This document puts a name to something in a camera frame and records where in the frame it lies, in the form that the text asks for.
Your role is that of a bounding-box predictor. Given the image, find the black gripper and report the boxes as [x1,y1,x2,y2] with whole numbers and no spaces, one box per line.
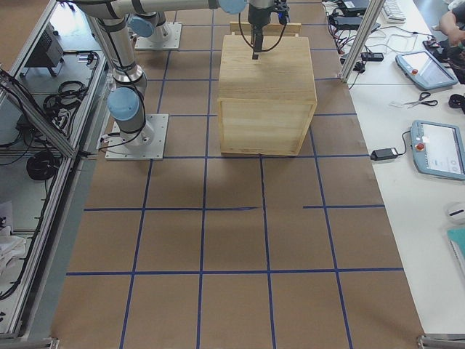
[248,0,289,60]

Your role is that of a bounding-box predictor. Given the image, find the wooden drawer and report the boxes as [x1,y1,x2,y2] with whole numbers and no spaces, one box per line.
[229,21,302,36]

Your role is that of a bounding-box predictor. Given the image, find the person forearm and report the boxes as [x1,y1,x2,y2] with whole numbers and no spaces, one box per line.
[438,11,464,47]

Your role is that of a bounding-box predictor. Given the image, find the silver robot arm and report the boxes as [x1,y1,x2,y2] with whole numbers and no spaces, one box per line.
[128,12,171,43]
[74,0,288,89]

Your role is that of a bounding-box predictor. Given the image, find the wooden drawer cabinet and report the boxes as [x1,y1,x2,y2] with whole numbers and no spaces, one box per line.
[217,35,318,156]

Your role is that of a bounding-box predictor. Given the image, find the teach pendant far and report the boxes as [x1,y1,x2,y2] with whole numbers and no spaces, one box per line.
[395,50,458,91]

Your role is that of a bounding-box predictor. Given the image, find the teach pendant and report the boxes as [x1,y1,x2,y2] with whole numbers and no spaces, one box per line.
[395,50,458,91]
[411,120,464,181]

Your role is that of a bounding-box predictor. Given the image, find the black power adapter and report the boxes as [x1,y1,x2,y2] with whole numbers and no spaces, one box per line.
[370,147,400,161]

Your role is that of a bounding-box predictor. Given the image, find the scissors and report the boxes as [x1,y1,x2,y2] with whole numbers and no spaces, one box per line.
[404,92,438,108]

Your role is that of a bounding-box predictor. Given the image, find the teach pendant near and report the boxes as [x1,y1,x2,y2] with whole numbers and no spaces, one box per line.
[411,120,464,181]

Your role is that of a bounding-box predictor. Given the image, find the teal notebook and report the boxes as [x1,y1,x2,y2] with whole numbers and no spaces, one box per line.
[447,228,465,273]

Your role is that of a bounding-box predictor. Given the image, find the white cloth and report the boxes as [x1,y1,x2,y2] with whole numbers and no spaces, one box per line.
[0,201,28,277]

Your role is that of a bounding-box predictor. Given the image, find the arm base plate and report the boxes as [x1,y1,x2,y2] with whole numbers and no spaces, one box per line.
[105,113,169,161]
[133,22,182,51]

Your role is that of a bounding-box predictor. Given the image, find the aluminium frame post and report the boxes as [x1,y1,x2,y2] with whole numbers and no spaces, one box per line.
[339,0,384,82]

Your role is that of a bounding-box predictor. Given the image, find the coiled black cables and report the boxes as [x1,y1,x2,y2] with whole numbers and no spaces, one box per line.
[43,80,90,117]

